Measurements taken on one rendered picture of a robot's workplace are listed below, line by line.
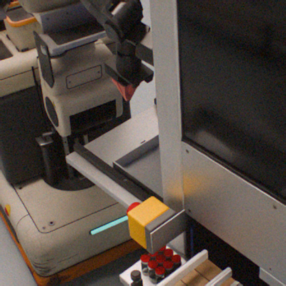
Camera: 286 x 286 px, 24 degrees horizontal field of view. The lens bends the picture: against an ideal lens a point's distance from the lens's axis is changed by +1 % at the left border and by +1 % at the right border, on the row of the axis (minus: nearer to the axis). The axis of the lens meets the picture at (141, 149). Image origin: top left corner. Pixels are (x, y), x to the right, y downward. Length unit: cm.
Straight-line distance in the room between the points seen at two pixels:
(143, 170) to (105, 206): 80
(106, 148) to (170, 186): 43
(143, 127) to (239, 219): 64
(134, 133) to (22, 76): 66
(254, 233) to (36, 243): 128
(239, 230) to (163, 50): 36
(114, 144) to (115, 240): 79
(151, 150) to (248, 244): 55
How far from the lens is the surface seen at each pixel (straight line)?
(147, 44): 136
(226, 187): 118
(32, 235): 238
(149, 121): 180
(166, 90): 117
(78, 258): 244
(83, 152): 169
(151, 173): 163
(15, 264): 268
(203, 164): 120
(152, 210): 132
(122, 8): 135
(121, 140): 174
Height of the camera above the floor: 197
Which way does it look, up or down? 40 degrees down
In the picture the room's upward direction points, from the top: 5 degrees counter-clockwise
